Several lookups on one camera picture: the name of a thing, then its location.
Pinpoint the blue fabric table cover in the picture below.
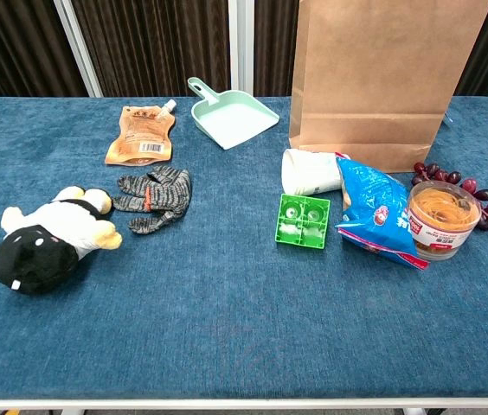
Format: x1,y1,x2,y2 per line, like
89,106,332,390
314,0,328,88
0,95,488,401

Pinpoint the black white plush dog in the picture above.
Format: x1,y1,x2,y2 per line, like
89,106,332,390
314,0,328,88
0,185,123,296

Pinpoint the grey striped knit glove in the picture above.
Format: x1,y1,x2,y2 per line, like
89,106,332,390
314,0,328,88
112,165,193,236

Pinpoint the clear rubber band jar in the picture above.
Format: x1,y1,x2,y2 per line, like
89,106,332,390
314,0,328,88
407,180,482,263

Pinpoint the white table frame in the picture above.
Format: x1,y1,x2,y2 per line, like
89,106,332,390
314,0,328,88
0,397,488,415

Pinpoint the blue snack packet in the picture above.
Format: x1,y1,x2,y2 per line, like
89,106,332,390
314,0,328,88
334,151,430,271

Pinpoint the green plastic building block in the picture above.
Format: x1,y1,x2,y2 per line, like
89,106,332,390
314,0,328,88
274,193,331,252

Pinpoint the white partition frame post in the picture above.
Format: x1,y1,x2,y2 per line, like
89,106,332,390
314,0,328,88
52,0,105,99
228,0,256,97

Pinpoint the orange spout pouch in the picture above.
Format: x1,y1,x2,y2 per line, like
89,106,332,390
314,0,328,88
104,99,177,168

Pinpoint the purple grape bunch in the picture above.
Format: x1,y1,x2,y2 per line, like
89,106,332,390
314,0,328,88
411,161,488,232

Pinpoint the brown paper bag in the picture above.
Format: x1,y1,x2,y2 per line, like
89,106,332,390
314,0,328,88
288,0,488,174

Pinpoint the mint green plastic dustpan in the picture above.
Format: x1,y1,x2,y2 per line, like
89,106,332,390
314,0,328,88
186,76,280,151

